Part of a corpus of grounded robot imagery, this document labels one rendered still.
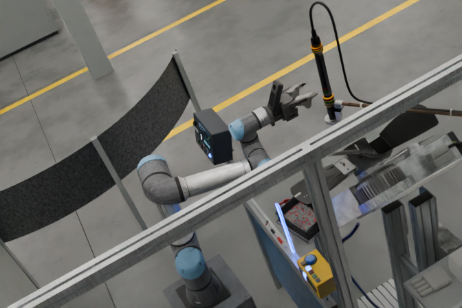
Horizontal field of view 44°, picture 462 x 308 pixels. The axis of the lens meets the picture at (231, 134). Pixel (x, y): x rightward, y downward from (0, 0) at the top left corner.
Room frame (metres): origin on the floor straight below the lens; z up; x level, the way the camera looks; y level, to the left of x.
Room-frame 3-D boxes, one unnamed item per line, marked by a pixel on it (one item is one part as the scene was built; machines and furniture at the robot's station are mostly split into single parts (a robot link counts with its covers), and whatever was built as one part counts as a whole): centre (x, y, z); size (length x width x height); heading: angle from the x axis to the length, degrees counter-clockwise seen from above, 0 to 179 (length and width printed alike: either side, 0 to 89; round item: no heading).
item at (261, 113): (1.77, -0.14, 1.64); 0.08 x 0.05 x 0.08; 13
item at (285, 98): (1.79, -0.21, 1.63); 0.12 x 0.08 x 0.09; 103
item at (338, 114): (1.83, -0.43, 1.50); 0.09 x 0.07 x 0.10; 48
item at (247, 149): (1.74, -0.06, 1.54); 0.11 x 0.08 x 0.11; 5
